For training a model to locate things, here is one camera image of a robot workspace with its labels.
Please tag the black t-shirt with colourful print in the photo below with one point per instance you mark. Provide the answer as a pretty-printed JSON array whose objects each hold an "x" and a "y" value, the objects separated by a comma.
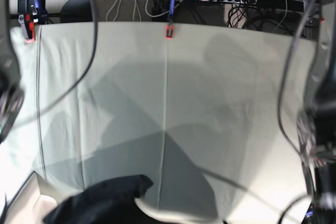
[{"x": 109, "y": 201}]

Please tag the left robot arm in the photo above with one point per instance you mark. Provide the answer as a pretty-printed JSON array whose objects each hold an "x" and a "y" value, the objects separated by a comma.
[{"x": 316, "y": 127}]

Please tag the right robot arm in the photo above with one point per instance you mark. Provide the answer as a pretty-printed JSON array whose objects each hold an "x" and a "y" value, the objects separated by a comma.
[{"x": 12, "y": 96}]

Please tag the light green table cloth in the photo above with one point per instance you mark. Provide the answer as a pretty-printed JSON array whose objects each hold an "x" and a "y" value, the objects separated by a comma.
[{"x": 196, "y": 114}]

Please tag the red black clamp centre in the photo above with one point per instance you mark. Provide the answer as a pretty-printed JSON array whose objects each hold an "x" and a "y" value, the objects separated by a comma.
[{"x": 170, "y": 27}]

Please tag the red black clamp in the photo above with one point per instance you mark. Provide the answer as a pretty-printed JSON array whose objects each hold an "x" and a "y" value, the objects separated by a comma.
[
  {"x": 170, "y": 27},
  {"x": 31, "y": 13}
]

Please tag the black round stool base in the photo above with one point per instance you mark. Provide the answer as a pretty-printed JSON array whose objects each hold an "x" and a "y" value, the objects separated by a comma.
[{"x": 76, "y": 11}]

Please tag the red black clamp left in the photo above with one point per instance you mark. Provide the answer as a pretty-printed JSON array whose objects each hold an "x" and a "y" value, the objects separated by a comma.
[{"x": 31, "y": 13}]

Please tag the beige cardboard box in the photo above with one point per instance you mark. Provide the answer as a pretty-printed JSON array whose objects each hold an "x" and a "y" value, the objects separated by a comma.
[{"x": 29, "y": 204}]

